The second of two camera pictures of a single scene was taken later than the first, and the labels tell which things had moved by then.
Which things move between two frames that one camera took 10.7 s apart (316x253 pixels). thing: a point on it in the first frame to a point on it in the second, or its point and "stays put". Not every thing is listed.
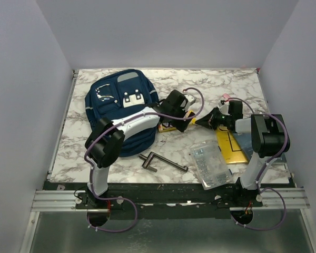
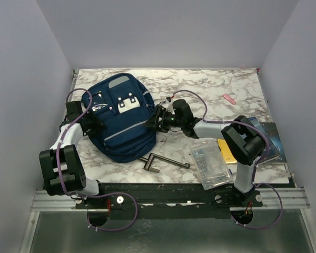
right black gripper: [209, 120] to [153, 122]
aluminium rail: [66, 201] stays put
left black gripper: [181, 125] to [98, 124]
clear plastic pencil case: [212, 168] stays put
